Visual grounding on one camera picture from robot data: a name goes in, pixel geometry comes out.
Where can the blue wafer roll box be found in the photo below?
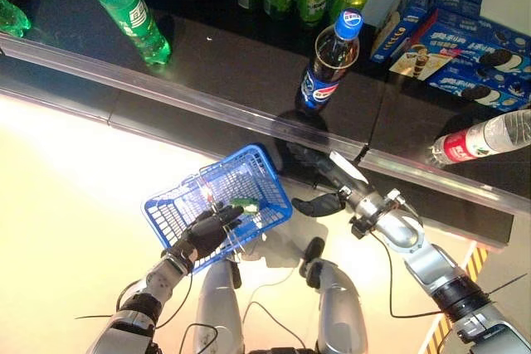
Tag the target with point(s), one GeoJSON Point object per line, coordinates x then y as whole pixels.
{"type": "Point", "coordinates": [423, 64]}

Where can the blue Oreo cookie box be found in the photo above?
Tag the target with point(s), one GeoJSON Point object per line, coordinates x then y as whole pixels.
{"type": "Point", "coordinates": [469, 35]}
{"type": "Point", "coordinates": [456, 84]}

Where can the silver robot leg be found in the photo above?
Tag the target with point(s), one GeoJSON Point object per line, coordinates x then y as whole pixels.
{"type": "Point", "coordinates": [340, 308]}
{"type": "Point", "coordinates": [217, 308]}

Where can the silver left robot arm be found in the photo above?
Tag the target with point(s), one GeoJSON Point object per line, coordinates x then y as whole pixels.
{"type": "Point", "coordinates": [157, 283]}

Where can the water bottle red label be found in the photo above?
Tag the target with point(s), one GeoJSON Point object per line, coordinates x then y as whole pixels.
{"type": "Point", "coordinates": [477, 140]}

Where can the small Pepsi cola bottle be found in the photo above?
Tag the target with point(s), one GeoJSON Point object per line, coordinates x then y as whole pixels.
{"type": "Point", "coordinates": [319, 88]}

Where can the narrow blue cookie box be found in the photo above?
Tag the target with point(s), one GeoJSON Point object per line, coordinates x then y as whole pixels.
{"type": "Point", "coordinates": [398, 26]}

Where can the silver right robot leg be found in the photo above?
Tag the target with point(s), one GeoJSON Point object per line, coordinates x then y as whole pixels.
{"type": "Point", "coordinates": [340, 308]}

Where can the green plastic soda bottle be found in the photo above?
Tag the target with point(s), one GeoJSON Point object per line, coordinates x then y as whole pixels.
{"type": "Point", "coordinates": [14, 18]}
{"type": "Point", "coordinates": [132, 18]}

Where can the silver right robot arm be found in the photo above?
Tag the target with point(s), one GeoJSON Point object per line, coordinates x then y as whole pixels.
{"type": "Point", "coordinates": [431, 263]}

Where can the silver left robot leg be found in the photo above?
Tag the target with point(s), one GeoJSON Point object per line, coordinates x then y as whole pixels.
{"type": "Point", "coordinates": [217, 308]}

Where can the black base shelf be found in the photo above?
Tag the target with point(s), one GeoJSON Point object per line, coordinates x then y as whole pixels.
{"type": "Point", "coordinates": [166, 119]}

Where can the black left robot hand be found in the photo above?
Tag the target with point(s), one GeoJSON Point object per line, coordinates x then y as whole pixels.
{"type": "Point", "coordinates": [203, 234]}

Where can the blue plastic shopping basket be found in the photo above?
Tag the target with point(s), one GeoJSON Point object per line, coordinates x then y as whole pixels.
{"type": "Point", "coordinates": [274, 219]}

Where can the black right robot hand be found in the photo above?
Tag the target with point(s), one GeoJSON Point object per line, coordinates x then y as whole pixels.
{"type": "Point", "coordinates": [344, 176]}

